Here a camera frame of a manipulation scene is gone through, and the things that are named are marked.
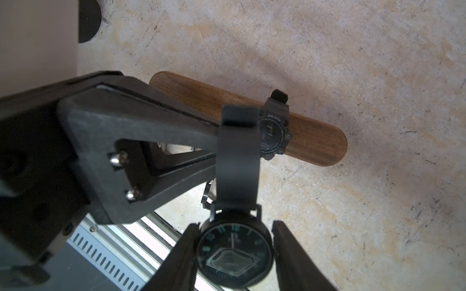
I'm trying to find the wooden watch stand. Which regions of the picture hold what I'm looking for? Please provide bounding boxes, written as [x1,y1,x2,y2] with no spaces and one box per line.
[149,71,348,167]

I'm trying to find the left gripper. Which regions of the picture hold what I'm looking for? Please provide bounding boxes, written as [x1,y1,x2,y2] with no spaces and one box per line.
[1,71,121,289]

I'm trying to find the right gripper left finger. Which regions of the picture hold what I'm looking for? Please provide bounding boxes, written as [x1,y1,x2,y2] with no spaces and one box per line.
[142,224,200,291]

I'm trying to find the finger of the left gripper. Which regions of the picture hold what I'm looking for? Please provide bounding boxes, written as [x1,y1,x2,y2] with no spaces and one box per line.
[57,75,218,224]

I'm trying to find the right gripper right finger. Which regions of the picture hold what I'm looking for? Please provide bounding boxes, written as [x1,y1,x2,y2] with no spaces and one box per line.
[272,221,337,291]

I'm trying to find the black round alarm clock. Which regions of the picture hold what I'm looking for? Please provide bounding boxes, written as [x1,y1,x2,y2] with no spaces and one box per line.
[78,0,102,44]

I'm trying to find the black rugged sport watch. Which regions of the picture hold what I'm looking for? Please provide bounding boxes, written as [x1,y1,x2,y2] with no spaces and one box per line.
[258,89,292,161]

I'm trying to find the black round face watch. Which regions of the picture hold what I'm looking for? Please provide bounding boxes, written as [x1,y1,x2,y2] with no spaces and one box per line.
[196,105,274,289]

